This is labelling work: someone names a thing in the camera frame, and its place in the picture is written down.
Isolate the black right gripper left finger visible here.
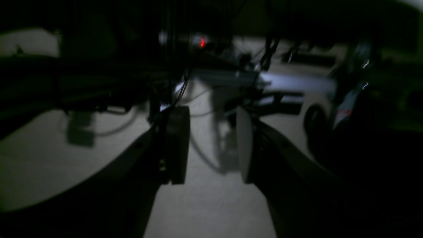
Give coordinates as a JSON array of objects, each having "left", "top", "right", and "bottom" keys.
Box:
[{"left": 1, "top": 106, "right": 190, "bottom": 238}]

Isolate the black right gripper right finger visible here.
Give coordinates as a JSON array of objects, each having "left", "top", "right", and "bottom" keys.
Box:
[{"left": 237, "top": 106, "right": 422, "bottom": 238}]

